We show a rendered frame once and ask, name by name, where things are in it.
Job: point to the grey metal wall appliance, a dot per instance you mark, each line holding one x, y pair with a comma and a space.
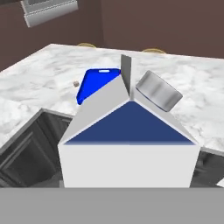
46, 13

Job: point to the wooden stool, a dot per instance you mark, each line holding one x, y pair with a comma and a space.
86, 45
154, 51

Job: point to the blue tray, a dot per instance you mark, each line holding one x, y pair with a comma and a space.
93, 81

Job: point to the white and blue milk carton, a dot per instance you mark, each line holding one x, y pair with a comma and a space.
125, 163

